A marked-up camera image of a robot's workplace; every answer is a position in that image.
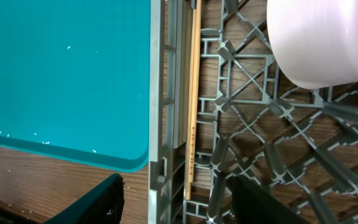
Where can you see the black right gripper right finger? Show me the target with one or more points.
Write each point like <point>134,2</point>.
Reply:
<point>253,205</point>

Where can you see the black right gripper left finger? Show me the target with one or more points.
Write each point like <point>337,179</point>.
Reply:
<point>102,204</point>

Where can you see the wooden chopstick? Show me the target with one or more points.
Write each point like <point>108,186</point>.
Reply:
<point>188,141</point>
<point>196,64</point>

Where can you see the grey dishwasher rack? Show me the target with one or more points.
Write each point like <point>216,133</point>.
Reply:
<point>299,145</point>

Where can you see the teal plastic tray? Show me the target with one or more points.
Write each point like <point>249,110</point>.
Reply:
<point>74,80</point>

